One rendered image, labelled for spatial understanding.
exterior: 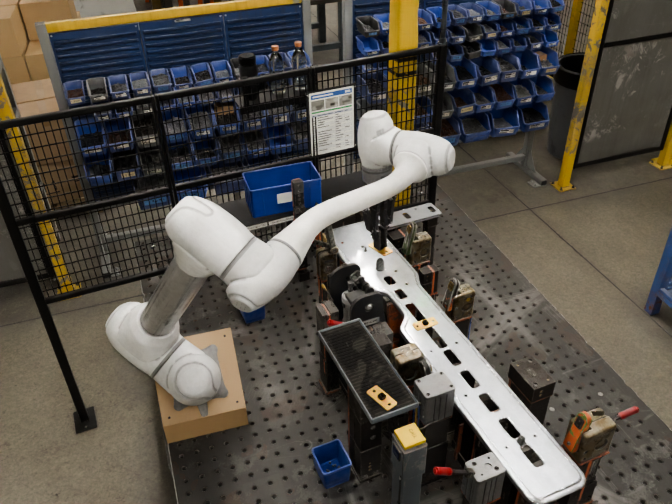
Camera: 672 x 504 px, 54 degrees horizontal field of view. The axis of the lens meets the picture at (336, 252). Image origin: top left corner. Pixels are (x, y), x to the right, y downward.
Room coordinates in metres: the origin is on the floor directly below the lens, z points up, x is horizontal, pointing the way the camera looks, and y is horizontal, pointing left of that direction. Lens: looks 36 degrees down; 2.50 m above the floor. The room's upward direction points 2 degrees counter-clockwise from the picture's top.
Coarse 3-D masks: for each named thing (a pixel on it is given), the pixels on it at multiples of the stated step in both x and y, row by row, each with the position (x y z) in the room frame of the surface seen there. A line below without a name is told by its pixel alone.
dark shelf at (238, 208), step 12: (324, 180) 2.58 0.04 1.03; (336, 180) 2.57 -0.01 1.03; (348, 180) 2.57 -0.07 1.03; (360, 180) 2.57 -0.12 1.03; (324, 192) 2.47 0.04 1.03; (336, 192) 2.47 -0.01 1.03; (228, 204) 2.39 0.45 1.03; (240, 204) 2.39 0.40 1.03; (240, 216) 2.30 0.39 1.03; (252, 216) 2.29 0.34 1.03; (264, 216) 2.29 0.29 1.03; (276, 216) 2.29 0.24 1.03; (288, 216) 2.29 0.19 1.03; (252, 228) 2.23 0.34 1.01
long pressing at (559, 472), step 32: (352, 224) 2.26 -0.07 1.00; (352, 256) 2.03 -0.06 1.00; (384, 256) 2.03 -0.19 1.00; (384, 288) 1.83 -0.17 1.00; (416, 288) 1.83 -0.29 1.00; (416, 320) 1.66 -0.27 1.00; (448, 320) 1.66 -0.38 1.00; (480, 384) 1.36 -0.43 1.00; (480, 416) 1.24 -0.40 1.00; (512, 416) 1.24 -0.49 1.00; (512, 448) 1.13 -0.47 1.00; (544, 448) 1.12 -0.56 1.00; (512, 480) 1.03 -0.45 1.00; (544, 480) 1.02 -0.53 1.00; (576, 480) 1.02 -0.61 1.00
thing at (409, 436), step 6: (408, 426) 1.08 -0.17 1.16; (414, 426) 1.08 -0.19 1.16; (396, 432) 1.06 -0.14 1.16; (402, 432) 1.06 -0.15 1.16; (408, 432) 1.06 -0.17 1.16; (414, 432) 1.06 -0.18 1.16; (420, 432) 1.06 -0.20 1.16; (402, 438) 1.05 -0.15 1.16; (408, 438) 1.05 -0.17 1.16; (414, 438) 1.04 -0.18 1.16; (420, 438) 1.04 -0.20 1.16; (402, 444) 1.03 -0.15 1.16; (408, 444) 1.03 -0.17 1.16; (414, 444) 1.03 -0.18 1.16
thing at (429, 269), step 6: (432, 264) 1.98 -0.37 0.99; (420, 270) 1.95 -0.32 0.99; (426, 270) 1.95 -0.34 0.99; (432, 270) 1.94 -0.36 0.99; (438, 270) 1.94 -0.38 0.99; (420, 276) 1.94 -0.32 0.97; (426, 276) 1.93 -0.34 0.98; (432, 276) 1.93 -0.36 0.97; (420, 282) 1.94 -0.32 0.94; (426, 282) 1.93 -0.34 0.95; (432, 282) 1.93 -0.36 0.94; (426, 288) 1.92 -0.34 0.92; (432, 288) 1.93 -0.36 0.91; (432, 294) 1.93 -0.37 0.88; (420, 318) 1.93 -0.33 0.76
